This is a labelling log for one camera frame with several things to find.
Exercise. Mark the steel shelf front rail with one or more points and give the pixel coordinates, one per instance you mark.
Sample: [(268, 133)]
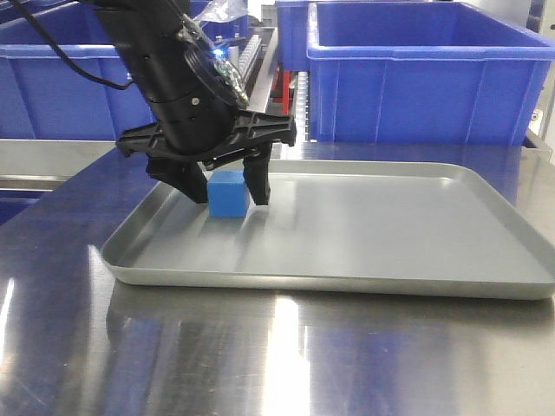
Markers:
[(42, 165)]

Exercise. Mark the clear plastic bag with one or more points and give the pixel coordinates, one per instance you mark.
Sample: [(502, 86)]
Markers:
[(222, 11)]

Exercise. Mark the blue cube block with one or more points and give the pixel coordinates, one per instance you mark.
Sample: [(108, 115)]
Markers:
[(228, 196)]

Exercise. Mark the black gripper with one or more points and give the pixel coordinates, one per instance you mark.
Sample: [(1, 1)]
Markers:
[(204, 128)]

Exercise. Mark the white roller conveyor rail right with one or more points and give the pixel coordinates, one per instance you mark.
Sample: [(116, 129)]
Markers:
[(301, 106)]

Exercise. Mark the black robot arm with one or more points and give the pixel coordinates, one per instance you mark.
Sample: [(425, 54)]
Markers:
[(165, 51)]

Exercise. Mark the blue plastic bin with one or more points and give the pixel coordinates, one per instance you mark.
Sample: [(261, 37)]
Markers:
[(43, 98), (421, 72), (215, 31)]

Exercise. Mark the white roller conveyor rail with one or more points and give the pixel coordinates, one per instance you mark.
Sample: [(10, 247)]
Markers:
[(246, 63), (301, 106)]

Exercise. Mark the blue plastic bin front left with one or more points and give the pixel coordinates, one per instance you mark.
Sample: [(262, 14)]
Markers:
[(43, 98)]

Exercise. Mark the grey metal tray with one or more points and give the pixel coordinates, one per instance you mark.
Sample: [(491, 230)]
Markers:
[(425, 229)]

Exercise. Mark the blue plastic bin front right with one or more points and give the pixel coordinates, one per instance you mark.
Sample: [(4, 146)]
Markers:
[(421, 72)]

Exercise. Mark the red shelf frame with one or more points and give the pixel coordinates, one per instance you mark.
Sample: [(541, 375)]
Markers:
[(282, 89)]

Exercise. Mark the blue bin lower shelf left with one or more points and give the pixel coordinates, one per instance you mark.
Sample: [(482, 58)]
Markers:
[(10, 207)]

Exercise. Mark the blue plastic bin rear left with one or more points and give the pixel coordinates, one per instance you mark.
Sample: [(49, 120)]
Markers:
[(215, 31)]

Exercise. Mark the white roller conveyor rail left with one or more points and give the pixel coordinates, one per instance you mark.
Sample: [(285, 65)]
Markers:
[(246, 63)]

